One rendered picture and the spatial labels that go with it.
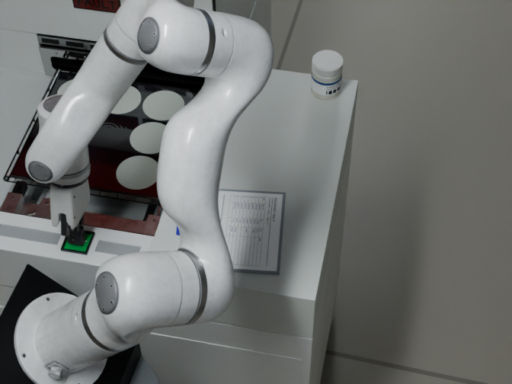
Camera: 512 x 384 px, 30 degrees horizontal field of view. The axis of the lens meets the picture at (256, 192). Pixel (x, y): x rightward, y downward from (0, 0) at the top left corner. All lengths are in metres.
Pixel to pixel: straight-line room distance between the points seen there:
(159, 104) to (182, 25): 0.94
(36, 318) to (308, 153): 0.70
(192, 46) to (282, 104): 0.84
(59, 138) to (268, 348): 0.68
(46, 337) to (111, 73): 0.48
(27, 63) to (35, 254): 0.68
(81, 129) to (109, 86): 0.09
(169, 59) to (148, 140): 0.86
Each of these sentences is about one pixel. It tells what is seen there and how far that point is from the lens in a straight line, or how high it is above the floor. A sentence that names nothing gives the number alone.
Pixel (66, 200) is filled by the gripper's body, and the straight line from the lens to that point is 1.83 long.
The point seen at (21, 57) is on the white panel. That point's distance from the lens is 2.50.
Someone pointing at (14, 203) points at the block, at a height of 0.91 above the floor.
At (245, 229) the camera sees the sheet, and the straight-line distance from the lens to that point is 1.95.
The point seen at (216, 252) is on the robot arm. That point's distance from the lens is 1.49.
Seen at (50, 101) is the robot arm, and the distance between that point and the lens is 1.77.
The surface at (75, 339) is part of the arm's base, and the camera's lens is 1.67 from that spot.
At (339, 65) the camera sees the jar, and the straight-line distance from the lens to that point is 2.15.
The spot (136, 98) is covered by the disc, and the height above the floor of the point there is 0.90.
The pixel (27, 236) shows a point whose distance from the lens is 2.01.
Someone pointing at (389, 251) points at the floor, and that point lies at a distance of 3.13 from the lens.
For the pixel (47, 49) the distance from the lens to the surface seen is 2.43.
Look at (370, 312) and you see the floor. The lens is 3.00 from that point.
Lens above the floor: 2.52
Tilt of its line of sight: 51 degrees down
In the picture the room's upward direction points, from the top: 1 degrees counter-clockwise
